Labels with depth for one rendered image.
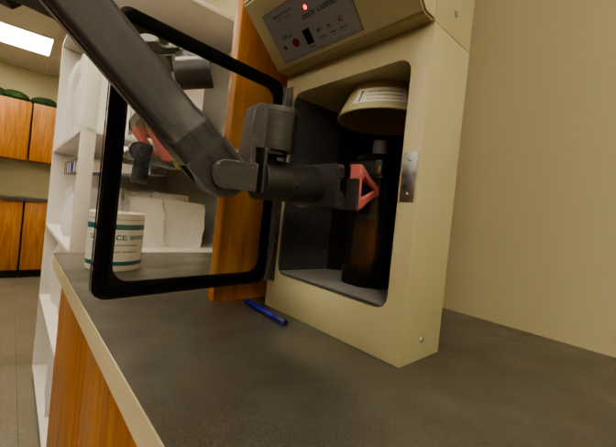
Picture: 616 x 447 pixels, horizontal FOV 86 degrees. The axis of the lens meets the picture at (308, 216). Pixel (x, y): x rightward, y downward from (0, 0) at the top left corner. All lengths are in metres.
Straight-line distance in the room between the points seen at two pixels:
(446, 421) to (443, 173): 0.32
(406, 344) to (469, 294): 0.43
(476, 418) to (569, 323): 0.46
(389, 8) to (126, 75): 0.35
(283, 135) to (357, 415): 0.33
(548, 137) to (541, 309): 0.36
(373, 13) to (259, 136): 0.24
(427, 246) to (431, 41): 0.28
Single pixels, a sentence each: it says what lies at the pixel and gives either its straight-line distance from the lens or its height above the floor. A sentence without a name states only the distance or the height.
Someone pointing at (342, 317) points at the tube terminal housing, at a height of 0.98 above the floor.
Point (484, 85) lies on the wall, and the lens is 0.97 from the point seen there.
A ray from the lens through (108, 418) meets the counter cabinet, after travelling 0.67.
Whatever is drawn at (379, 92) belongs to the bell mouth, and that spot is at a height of 1.35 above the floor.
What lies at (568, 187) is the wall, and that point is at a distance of 0.86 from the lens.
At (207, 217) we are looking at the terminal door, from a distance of 0.59.
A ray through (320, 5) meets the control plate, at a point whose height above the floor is 1.46.
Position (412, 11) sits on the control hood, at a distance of 0.53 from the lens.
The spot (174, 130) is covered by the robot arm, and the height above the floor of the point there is 1.21.
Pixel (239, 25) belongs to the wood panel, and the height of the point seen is 1.50.
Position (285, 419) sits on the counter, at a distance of 0.37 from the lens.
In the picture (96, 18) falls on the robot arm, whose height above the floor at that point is 1.31.
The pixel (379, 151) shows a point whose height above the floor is 1.26.
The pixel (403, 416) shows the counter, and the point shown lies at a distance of 0.41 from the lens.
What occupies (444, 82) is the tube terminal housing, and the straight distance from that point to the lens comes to 0.54.
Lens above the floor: 1.14
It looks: level
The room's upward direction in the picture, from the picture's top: 6 degrees clockwise
